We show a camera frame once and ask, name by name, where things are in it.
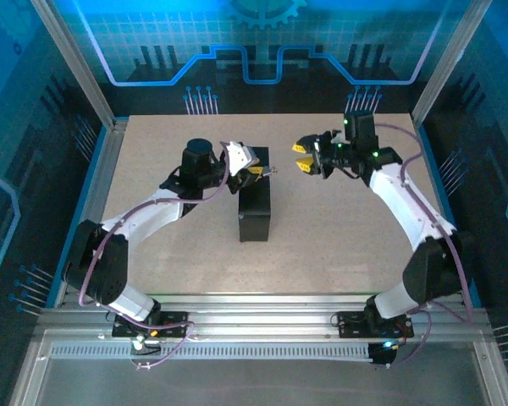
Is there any black box with painted lid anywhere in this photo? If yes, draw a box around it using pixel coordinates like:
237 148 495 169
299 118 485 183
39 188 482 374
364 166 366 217
238 145 273 244

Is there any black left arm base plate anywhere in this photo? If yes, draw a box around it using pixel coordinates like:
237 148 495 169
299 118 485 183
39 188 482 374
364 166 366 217
111 310 191 339

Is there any aluminium frame cross rail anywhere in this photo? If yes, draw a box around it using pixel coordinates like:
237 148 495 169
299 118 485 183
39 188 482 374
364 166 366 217
36 294 490 338

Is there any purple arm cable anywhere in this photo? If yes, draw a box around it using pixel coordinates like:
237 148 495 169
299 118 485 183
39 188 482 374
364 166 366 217
78 141 235 371
374 122 475 365

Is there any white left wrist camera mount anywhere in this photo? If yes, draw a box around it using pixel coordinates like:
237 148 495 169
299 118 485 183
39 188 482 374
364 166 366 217
224 140 258 175

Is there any slotted grey cable duct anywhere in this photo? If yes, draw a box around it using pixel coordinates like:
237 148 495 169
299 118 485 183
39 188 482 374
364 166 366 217
49 343 374 361

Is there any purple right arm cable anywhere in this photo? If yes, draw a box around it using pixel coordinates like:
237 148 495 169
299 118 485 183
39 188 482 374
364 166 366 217
374 122 475 365

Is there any aluminium frame side rail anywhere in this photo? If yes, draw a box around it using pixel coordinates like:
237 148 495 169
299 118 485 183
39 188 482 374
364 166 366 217
54 118 130 308

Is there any aluminium frame post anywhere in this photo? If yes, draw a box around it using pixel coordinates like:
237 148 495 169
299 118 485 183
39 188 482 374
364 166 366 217
411 0 493 124
30 0 127 129

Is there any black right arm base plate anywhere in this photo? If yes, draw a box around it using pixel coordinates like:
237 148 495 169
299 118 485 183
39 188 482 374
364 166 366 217
335 311 415 339

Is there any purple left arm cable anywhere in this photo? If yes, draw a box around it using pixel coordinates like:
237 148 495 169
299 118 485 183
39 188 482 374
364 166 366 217
78 141 235 371

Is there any black controller box green light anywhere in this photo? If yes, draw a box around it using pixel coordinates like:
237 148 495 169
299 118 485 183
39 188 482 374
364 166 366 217
368 339 401 368

